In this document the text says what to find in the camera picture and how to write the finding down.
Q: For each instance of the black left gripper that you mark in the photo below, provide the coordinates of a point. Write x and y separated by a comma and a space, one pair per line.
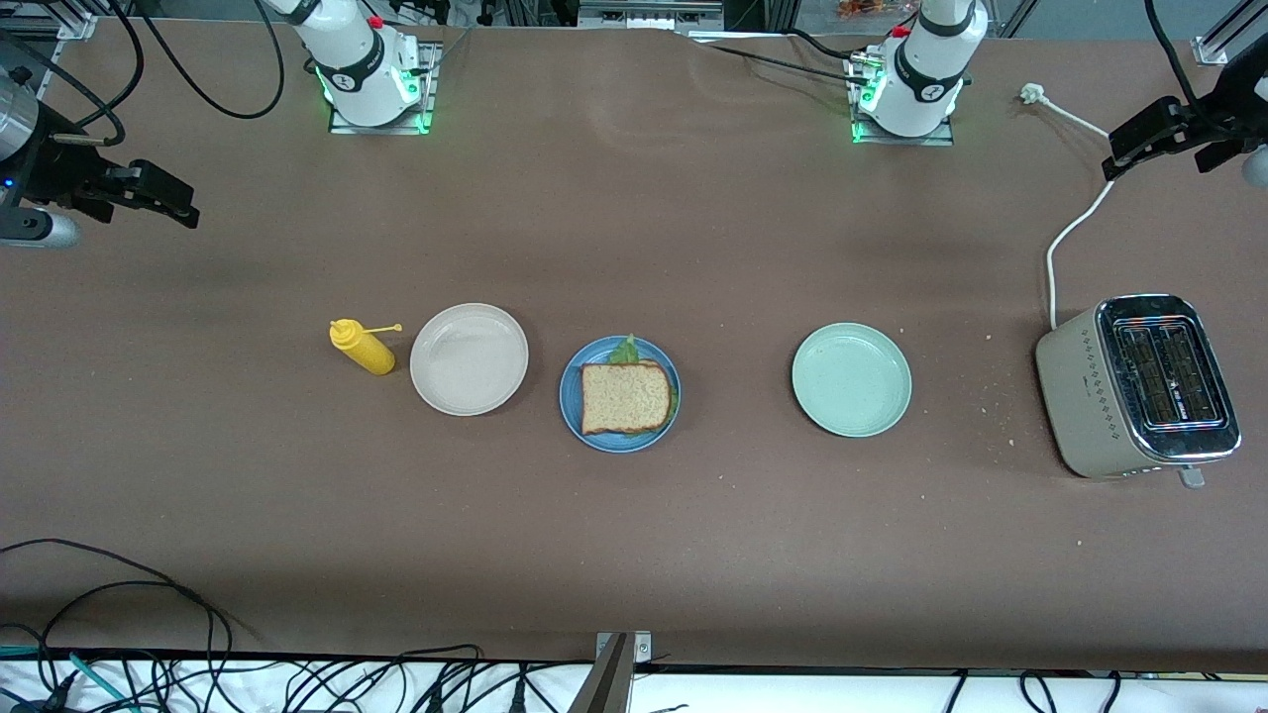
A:
1215, 118

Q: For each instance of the pale green round plate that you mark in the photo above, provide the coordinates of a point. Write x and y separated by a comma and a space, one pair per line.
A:
852, 380

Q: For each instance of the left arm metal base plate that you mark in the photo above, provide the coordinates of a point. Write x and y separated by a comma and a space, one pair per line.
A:
901, 141

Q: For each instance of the grey metal box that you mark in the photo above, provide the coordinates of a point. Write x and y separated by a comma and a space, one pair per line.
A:
649, 15

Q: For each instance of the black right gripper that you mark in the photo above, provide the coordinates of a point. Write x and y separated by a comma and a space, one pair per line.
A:
57, 170

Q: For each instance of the orange snack packet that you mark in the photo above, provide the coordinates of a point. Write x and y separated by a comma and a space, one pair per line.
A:
867, 8

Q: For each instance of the brown bread slice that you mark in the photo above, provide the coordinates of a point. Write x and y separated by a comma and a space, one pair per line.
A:
624, 396

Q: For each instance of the metal table edge bracket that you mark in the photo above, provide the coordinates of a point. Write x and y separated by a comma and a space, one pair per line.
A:
614, 673

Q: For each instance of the blue round plate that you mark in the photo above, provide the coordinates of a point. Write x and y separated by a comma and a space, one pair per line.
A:
570, 394

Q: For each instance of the beige chrome toaster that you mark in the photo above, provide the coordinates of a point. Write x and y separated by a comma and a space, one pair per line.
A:
1085, 396

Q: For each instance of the aluminium frame profile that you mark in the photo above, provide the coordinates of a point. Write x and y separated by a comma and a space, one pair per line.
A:
1223, 35
69, 28

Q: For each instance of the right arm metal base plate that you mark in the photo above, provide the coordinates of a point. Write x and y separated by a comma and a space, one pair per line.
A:
381, 129

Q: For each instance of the yellow mustard squeeze bottle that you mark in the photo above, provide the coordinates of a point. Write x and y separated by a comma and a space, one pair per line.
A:
365, 349

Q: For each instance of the beige round plate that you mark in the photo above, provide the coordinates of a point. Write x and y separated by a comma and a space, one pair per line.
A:
469, 359

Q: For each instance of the green lettuce leaf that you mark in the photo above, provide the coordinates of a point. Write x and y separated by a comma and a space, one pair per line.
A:
626, 350

